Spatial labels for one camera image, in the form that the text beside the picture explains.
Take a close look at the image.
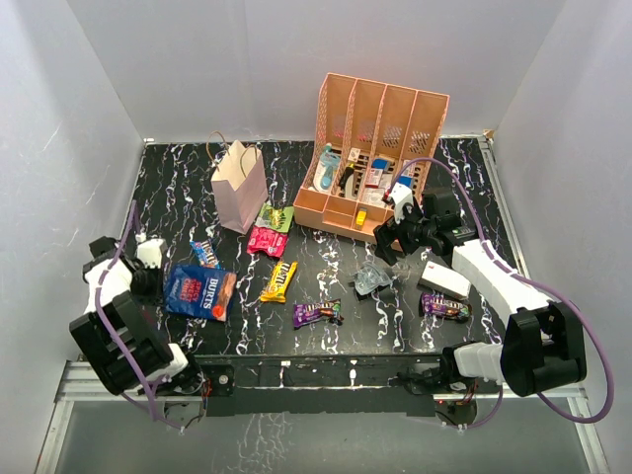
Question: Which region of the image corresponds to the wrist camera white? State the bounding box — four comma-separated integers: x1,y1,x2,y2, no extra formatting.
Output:
382,183,421,223
135,233,167,269

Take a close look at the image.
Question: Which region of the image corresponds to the small yellow box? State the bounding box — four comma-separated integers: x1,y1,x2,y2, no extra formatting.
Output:
355,208,367,229

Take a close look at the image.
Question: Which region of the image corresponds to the clear silver snack wrapper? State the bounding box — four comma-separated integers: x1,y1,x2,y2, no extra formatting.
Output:
351,261,394,300

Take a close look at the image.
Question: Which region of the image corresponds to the orange desk file organizer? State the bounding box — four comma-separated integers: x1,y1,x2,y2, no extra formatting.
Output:
293,73,449,242

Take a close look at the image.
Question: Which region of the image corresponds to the blue white item pack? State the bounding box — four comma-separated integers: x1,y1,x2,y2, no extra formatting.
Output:
397,160,418,188

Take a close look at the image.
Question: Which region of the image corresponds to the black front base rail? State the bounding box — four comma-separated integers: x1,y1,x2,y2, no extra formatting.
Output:
147,353,500,419

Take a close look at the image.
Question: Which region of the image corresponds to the yellow M&M's packet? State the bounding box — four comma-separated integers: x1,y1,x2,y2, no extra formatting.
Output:
260,261,298,303

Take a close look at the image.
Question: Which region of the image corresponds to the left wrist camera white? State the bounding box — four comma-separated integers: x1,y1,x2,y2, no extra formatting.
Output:
135,233,167,269

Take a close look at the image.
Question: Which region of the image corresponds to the pink candy packet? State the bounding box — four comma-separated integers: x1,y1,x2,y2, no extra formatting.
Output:
247,226,288,259

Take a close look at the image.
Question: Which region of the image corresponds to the pale pink paper bag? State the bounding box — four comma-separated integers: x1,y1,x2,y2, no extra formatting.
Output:
206,140,269,234

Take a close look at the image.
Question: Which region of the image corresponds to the black yellow utility knife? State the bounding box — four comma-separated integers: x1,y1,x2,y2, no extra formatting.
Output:
339,162,356,198

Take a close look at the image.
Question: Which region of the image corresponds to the light blue tape dispenser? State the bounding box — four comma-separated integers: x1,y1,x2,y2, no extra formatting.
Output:
313,143,341,193

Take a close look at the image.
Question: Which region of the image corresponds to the purple M&M's packet centre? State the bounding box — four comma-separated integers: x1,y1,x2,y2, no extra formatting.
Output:
292,298,344,329

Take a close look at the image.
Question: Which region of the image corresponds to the aluminium frame rail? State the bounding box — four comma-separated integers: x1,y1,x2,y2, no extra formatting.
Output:
37,362,610,473

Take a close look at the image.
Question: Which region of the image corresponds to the white rectangular box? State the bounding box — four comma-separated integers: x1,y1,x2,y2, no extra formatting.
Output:
418,261,471,300

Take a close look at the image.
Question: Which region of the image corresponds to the white plastic packet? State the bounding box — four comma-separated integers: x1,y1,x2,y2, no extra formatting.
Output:
360,188,387,208

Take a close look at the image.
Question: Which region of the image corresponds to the blue Burts chips bag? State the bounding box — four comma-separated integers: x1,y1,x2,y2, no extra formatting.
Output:
164,265,237,322

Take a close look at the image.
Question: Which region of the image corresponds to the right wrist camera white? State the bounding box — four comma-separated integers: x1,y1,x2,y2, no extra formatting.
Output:
382,183,421,223

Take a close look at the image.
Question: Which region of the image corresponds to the purple M&M's packet right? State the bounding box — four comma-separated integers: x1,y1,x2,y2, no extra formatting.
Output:
420,293,472,323

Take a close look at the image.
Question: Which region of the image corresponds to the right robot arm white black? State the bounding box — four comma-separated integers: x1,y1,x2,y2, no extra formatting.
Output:
373,184,587,397

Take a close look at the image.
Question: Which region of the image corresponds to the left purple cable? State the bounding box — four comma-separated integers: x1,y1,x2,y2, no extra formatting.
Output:
93,199,204,432

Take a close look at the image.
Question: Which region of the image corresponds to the blue M&M's packet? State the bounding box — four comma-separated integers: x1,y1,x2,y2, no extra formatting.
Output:
190,239,220,269

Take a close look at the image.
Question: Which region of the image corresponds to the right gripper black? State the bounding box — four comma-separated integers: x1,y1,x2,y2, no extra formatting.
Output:
374,197,435,266

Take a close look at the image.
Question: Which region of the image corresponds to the green candy packet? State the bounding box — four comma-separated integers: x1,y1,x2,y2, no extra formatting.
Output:
255,202,294,234

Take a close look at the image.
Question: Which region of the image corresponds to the purple m&m's packet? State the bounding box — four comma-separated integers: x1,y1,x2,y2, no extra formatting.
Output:
292,298,344,329
420,293,472,323

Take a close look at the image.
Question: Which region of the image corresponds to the purple cable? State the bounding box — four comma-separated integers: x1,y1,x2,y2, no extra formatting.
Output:
93,199,204,432
392,156,615,425

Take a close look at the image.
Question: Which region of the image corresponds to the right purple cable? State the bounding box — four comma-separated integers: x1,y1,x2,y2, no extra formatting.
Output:
392,156,615,425

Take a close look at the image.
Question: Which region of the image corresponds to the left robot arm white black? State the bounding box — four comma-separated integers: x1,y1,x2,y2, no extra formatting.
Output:
69,234,204,396

